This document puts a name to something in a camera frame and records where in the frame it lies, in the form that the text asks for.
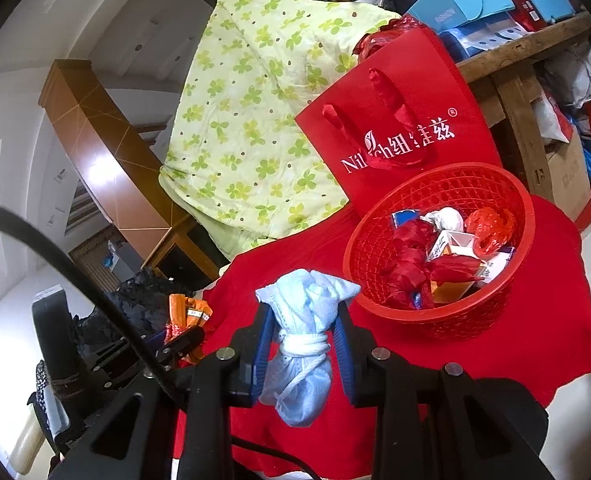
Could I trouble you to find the grey white plastic bags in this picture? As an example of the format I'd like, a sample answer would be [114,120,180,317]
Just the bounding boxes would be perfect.
[543,42,591,108]

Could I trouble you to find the black cable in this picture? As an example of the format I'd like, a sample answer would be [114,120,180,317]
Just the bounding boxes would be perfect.
[0,199,321,480]

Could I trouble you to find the red ribbon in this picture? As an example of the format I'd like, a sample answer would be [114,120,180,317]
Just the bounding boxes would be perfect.
[380,220,486,311]

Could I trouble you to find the orange snack packet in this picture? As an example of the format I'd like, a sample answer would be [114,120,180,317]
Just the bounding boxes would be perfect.
[168,294,214,366]

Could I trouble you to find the light blue cloth bundle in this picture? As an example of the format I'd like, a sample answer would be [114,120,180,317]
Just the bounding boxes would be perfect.
[254,268,362,428]

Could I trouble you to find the white purple box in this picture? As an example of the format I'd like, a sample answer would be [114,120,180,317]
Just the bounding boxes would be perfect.
[478,246,517,281]

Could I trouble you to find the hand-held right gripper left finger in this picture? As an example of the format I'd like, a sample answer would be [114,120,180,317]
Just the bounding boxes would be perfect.
[48,300,279,480]

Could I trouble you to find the cardboard box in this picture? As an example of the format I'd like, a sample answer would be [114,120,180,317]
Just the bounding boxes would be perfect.
[543,132,591,221]

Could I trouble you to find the red paper bag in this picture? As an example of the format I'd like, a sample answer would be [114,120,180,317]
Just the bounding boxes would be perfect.
[294,25,503,216]

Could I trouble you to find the crumpled red plastic bag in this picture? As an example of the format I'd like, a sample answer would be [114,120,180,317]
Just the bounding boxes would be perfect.
[463,206,517,256]

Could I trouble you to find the red cloth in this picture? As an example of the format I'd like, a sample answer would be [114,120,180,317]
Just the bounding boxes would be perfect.
[173,195,591,480]

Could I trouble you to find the white crumpled tissue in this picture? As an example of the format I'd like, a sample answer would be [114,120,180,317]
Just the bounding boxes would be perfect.
[420,206,465,233]

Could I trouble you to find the white sack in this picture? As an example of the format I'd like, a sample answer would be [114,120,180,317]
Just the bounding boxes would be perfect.
[533,95,576,143]

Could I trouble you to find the green floral blanket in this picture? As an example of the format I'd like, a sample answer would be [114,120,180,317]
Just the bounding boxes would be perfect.
[158,0,403,261]

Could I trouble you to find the wooden table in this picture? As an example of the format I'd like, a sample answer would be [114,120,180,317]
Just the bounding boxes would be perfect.
[455,10,591,196]

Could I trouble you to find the orange wrapper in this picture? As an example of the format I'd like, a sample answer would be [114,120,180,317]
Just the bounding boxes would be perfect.
[431,280,471,306]

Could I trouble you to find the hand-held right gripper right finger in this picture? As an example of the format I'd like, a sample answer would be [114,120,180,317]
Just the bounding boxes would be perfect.
[331,302,531,480]

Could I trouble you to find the white blue dotted box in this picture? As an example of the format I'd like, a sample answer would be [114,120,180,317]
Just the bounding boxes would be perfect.
[438,10,531,58]

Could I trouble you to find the red plastic basket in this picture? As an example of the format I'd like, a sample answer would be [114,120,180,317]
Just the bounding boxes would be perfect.
[343,162,536,341]

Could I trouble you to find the brown wooden cabinet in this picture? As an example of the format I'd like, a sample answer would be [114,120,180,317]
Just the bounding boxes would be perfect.
[40,59,226,281]

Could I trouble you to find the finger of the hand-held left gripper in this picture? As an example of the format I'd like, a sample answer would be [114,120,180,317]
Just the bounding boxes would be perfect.
[146,327,206,363]

